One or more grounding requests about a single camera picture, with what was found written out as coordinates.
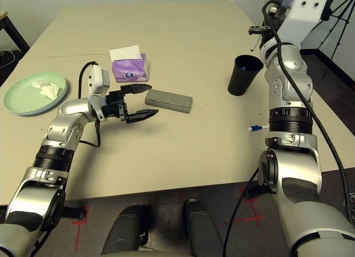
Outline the grey robot right leg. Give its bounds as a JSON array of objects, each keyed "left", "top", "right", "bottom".
[{"left": 182, "top": 199, "right": 224, "bottom": 257}]

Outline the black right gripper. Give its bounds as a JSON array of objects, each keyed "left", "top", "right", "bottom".
[{"left": 248, "top": 26, "right": 276, "bottom": 47}]

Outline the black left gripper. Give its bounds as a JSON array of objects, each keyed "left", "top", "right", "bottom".
[{"left": 101, "top": 84, "right": 159, "bottom": 124}]

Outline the grey glasses case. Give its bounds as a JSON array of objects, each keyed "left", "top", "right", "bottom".
[{"left": 144, "top": 89, "right": 194, "bottom": 114}]

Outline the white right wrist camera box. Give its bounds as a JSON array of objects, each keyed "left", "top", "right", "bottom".
[{"left": 270, "top": 0, "right": 331, "bottom": 51}]

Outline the black plastic cup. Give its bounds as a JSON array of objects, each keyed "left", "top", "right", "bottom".
[{"left": 227, "top": 54, "right": 264, "bottom": 97}]

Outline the white tissue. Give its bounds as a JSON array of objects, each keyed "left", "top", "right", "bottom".
[{"left": 40, "top": 83, "right": 60, "bottom": 99}]

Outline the black tripod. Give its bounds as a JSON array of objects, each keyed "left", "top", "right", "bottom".
[{"left": 301, "top": 0, "right": 355, "bottom": 80}]

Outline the green plastic plate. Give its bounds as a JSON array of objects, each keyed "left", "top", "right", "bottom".
[{"left": 3, "top": 71, "right": 68, "bottom": 116}]

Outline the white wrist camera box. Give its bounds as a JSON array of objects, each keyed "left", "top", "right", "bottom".
[
  {"left": 88, "top": 64, "right": 111, "bottom": 122},
  {"left": 270, "top": 0, "right": 331, "bottom": 51}
]

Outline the grey robot left leg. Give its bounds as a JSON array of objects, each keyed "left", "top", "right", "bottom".
[{"left": 101, "top": 203, "right": 152, "bottom": 255}]

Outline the beige black-framed side table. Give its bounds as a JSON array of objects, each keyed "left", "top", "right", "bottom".
[{"left": 0, "top": 11, "right": 31, "bottom": 57}]

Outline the thin white cable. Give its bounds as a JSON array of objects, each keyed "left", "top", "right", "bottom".
[{"left": 0, "top": 50, "right": 16, "bottom": 69}]

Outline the grey robot leg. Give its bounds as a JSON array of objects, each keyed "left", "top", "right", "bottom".
[
  {"left": 101, "top": 203, "right": 152, "bottom": 255},
  {"left": 182, "top": 199, "right": 224, "bottom": 257}
]

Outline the black metal table foot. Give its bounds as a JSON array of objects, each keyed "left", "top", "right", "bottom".
[
  {"left": 245, "top": 182, "right": 267, "bottom": 199},
  {"left": 62, "top": 205, "right": 87, "bottom": 219}
]

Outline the purple tissue pack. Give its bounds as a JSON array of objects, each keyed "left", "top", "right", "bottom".
[{"left": 109, "top": 43, "right": 150, "bottom": 83}]

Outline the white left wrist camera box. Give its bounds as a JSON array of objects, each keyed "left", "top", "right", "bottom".
[{"left": 88, "top": 64, "right": 111, "bottom": 122}]

